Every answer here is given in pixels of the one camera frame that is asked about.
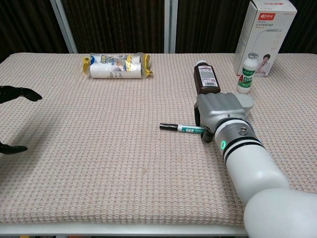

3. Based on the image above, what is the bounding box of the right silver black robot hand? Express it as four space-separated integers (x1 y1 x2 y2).
193 92 249 144

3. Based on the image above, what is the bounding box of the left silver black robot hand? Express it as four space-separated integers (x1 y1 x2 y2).
0 85 43 156

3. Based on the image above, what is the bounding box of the green white marker pen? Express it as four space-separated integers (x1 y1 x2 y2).
159 123 206 135

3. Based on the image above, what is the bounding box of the white round jar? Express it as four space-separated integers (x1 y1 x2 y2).
234 93 255 115

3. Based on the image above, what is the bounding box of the brown medicine bottle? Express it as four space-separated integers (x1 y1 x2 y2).
193 60 221 95

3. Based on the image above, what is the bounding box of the small white green drink bottle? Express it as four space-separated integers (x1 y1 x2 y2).
236 53 259 95

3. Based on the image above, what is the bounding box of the dark ribbed partition panel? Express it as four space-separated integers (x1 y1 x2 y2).
175 0 251 54
279 0 317 54
61 0 165 54
0 0 69 61

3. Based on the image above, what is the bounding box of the tall white carton box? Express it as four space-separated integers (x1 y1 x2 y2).
234 0 298 78

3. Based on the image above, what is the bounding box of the yellow white roll package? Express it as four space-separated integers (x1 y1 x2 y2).
82 52 155 80

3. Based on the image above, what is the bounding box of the beige woven tablecloth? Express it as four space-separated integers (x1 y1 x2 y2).
0 52 317 225

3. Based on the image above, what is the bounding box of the aluminium partition post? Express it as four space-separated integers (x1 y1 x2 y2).
49 0 79 54
163 0 179 54

